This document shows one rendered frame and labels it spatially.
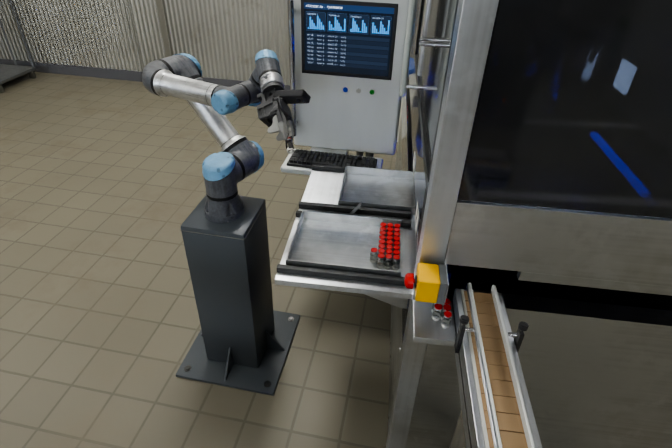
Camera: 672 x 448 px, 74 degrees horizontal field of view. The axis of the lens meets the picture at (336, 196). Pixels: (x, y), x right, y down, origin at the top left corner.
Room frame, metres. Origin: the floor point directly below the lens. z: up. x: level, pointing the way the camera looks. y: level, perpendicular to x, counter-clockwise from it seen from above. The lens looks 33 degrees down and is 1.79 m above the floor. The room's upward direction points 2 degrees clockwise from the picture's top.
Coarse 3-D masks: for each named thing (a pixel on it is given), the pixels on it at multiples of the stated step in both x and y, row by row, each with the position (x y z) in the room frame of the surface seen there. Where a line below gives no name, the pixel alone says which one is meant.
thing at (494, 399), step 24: (456, 312) 0.81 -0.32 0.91; (480, 312) 0.80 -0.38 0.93; (504, 312) 0.80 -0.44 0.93; (456, 336) 0.73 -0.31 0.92; (480, 336) 0.69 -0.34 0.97; (504, 336) 0.70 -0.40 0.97; (456, 360) 0.71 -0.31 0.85; (480, 360) 0.63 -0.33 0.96; (504, 360) 0.66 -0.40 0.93; (480, 384) 0.59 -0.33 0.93; (504, 384) 0.60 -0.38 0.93; (480, 408) 0.54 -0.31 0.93; (504, 408) 0.54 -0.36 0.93; (528, 408) 0.54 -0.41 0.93; (480, 432) 0.49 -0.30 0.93; (504, 432) 0.49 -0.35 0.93; (528, 432) 0.47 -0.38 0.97
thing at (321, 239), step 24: (312, 216) 1.25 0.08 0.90; (336, 216) 1.24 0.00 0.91; (360, 216) 1.23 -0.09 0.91; (312, 240) 1.13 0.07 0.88; (336, 240) 1.14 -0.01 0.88; (360, 240) 1.14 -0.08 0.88; (288, 264) 1.00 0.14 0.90; (312, 264) 0.99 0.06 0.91; (336, 264) 0.98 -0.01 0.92; (360, 264) 1.03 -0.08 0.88
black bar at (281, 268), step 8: (280, 264) 0.99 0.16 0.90; (280, 272) 0.98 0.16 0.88; (288, 272) 0.98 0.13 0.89; (296, 272) 0.97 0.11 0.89; (304, 272) 0.97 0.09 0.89; (312, 272) 0.97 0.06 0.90; (320, 272) 0.97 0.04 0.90; (328, 272) 0.97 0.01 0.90; (336, 272) 0.97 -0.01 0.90; (344, 272) 0.97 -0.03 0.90; (352, 272) 0.97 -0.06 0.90; (360, 272) 0.97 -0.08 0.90; (360, 280) 0.95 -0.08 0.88; (368, 280) 0.95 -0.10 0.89; (376, 280) 0.95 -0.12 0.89; (384, 280) 0.95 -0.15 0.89; (392, 280) 0.94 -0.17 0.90; (400, 280) 0.94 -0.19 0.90
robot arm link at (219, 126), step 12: (168, 60) 1.63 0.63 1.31; (180, 60) 1.66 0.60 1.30; (192, 60) 1.69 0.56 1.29; (180, 72) 1.62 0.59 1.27; (192, 72) 1.65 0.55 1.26; (192, 108) 1.60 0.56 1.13; (204, 108) 1.58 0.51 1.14; (204, 120) 1.57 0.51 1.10; (216, 120) 1.56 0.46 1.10; (228, 120) 1.60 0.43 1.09; (216, 132) 1.54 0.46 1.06; (228, 132) 1.55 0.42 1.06; (228, 144) 1.51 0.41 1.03; (240, 144) 1.52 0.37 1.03; (252, 144) 1.56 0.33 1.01; (240, 156) 1.47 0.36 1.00; (252, 156) 1.50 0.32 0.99; (252, 168) 1.48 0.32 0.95
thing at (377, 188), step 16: (352, 176) 1.55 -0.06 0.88; (368, 176) 1.56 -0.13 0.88; (384, 176) 1.56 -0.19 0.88; (400, 176) 1.55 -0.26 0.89; (352, 192) 1.43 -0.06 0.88; (368, 192) 1.44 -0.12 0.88; (384, 192) 1.44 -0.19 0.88; (400, 192) 1.44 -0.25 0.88; (384, 208) 1.31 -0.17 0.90; (400, 208) 1.30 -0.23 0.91
